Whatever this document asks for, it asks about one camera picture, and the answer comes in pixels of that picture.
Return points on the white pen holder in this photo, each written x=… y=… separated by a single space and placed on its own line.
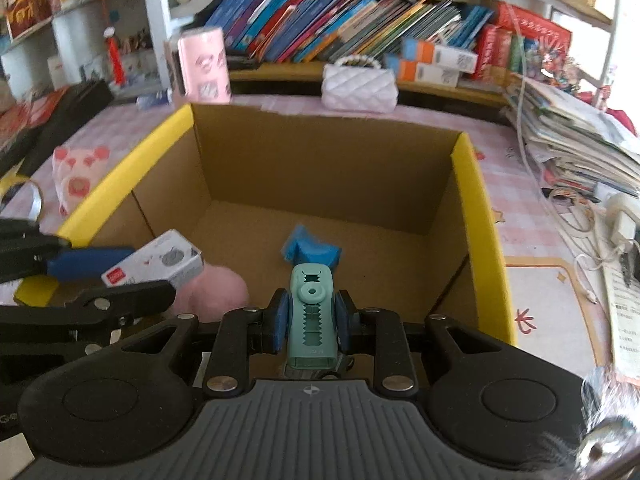
x=137 y=62

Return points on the small blue bottle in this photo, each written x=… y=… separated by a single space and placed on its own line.
x=152 y=100

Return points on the blue crumpled wrapper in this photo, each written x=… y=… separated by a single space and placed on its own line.
x=312 y=247

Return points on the row of books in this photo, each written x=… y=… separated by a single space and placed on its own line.
x=325 y=20

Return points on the black case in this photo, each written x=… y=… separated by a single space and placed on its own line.
x=242 y=64

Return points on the teal correction tape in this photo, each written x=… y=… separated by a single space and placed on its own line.
x=311 y=325

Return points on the furry silver bell charm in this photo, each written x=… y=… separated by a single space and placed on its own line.
x=605 y=445

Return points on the white bookshelf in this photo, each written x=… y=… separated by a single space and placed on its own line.
x=160 y=5

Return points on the white quilted handbag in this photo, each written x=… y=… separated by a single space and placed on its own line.
x=357 y=87

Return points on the colourful toy figures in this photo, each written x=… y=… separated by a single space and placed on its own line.
x=560 y=67

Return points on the white charger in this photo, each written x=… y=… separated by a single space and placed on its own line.
x=622 y=225

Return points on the red tassel ornament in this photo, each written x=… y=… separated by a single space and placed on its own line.
x=114 y=60

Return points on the pink printed canister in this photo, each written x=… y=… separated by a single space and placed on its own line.
x=205 y=65

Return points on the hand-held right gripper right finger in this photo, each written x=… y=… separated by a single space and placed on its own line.
x=342 y=320

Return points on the small white box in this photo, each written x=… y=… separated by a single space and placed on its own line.
x=155 y=260

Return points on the red boxed book set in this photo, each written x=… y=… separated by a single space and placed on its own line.
x=492 y=52

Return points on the large red gift box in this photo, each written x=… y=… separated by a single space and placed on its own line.
x=537 y=27

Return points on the gold tape roll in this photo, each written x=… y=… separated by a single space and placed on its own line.
x=36 y=200

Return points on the yellow-edged cardboard box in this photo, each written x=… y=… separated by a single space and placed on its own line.
x=325 y=170

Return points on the pink pig plush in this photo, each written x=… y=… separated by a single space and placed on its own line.
x=77 y=175

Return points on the printed paper sheet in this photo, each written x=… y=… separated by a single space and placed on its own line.
x=625 y=310

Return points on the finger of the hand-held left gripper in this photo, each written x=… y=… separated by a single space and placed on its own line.
x=140 y=295
x=85 y=262

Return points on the orange and white carton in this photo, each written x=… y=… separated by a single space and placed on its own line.
x=425 y=75
x=445 y=55

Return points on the red and gold figurine box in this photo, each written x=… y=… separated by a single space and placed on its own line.
x=25 y=0

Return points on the pink fluffy toy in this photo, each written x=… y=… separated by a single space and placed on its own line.
x=215 y=287

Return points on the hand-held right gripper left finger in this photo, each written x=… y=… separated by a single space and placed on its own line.
x=282 y=320

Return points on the stack of magazines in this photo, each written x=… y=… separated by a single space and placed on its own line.
x=570 y=130

